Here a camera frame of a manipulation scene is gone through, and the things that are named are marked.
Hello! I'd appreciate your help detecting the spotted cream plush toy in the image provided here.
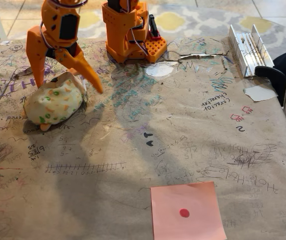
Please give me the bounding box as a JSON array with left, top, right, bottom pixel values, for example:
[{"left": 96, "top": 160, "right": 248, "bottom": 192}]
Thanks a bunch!
[{"left": 21, "top": 71, "right": 88, "bottom": 132}]

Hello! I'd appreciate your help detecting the grey tape piece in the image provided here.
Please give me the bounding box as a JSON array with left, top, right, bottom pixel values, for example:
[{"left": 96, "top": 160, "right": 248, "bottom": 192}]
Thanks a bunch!
[{"left": 243, "top": 83, "right": 279, "bottom": 102}]

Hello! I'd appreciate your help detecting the pink sticky note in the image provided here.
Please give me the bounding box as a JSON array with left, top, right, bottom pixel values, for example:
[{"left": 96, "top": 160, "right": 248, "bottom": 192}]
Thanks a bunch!
[{"left": 150, "top": 181, "right": 227, "bottom": 240}]

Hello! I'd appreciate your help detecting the scribbled brown paper cover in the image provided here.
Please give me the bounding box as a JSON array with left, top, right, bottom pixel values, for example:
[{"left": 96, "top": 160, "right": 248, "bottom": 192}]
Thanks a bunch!
[{"left": 0, "top": 36, "right": 286, "bottom": 240}]

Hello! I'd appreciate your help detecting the black clamp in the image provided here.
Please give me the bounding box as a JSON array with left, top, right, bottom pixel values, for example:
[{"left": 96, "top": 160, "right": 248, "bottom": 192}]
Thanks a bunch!
[{"left": 254, "top": 65, "right": 286, "bottom": 107}]

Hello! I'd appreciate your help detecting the grey yellow patterned rug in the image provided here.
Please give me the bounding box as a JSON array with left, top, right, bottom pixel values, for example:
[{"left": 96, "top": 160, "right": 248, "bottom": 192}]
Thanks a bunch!
[{"left": 9, "top": 4, "right": 286, "bottom": 61}]

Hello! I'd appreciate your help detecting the aluminium miter box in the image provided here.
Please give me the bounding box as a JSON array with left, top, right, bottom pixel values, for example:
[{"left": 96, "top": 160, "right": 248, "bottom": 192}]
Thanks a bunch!
[{"left": 228, "top": 24, "right": 275, "bottom": 79}]

